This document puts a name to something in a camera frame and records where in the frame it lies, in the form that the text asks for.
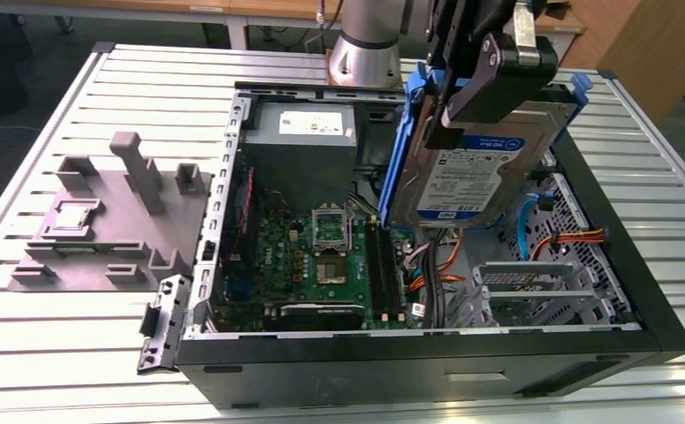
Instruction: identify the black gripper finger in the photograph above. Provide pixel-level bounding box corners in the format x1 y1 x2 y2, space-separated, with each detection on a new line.
428 39 468 105
424 30 560 151

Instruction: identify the hard disk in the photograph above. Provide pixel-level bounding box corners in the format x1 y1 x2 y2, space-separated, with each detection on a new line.
377 61 592 231

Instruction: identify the red yellow power wire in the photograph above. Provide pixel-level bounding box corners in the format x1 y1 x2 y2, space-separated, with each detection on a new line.
530 226 610 262

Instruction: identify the grey metal disk bay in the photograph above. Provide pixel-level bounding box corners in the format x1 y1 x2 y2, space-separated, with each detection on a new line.
466 260 615 330

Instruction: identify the wooden desk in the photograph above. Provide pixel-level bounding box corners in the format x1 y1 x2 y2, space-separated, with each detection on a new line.
11 0 590 67

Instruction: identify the brown wooden cabinet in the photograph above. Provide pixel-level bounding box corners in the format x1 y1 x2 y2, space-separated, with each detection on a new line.
566 0 685 125

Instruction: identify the grey power supply unit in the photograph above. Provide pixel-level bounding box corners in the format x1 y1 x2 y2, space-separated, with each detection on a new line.
241 102 360 213

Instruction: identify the metal socket cover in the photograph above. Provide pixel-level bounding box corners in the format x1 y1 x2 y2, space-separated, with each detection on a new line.
309 204 353 258

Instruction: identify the locking lever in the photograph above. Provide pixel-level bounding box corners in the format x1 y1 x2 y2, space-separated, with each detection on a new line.
345 206 357 255

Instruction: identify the black RAM slot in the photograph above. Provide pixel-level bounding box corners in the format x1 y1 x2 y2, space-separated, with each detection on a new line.
364 215 392 322
379 223 408 322

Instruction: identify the CPU socket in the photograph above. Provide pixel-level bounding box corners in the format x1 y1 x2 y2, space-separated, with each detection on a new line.
312 257 355 289

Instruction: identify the green motherboard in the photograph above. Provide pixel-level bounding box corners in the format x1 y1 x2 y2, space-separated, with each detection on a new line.
212 207 432 332

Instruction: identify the black graphics card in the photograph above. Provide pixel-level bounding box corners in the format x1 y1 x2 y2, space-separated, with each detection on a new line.
262 302 368 332

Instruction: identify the black PC case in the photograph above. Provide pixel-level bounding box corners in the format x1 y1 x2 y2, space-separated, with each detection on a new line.
174 80 685 410

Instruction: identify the grey parts rack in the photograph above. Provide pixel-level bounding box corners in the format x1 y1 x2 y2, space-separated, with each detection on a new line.
9 131 214 296

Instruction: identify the silver CPU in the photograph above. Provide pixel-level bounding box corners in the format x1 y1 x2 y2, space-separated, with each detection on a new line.
53 207 94 231

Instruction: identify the green RAM stick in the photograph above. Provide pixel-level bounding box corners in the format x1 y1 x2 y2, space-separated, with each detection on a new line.
53 244 116 257

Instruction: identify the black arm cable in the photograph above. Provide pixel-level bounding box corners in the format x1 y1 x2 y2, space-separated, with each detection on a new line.
304 0 344 50

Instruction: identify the blue wire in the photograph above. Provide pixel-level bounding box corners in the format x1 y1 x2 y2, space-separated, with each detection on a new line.
518 188 558 262

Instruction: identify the orange wire bundle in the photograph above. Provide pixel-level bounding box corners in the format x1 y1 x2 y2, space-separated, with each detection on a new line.
404 228 470 293

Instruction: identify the thin red wire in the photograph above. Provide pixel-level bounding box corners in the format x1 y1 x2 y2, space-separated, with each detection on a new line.
228 166 257 262

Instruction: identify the black cable bundle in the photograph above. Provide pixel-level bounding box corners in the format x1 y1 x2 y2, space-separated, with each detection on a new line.
424 228 458 329

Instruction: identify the grey card retainer bracket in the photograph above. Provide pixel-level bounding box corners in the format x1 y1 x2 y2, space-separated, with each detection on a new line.
137 273 194 375

